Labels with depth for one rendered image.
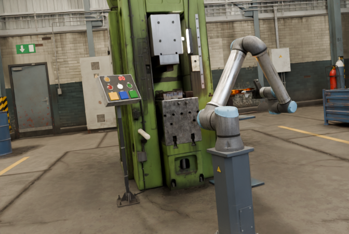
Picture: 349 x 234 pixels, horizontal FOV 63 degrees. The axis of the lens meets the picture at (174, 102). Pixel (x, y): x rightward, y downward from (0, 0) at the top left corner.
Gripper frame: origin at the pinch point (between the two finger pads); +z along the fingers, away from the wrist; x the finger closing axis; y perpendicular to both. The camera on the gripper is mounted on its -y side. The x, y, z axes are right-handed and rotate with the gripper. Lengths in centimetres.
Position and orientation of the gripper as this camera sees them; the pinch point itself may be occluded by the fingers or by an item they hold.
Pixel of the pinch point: (247, 90)
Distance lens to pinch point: 267.7
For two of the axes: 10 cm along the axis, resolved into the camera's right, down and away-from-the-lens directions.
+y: 1.0, 9.9, 0.5
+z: -4.0, -0.1, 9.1
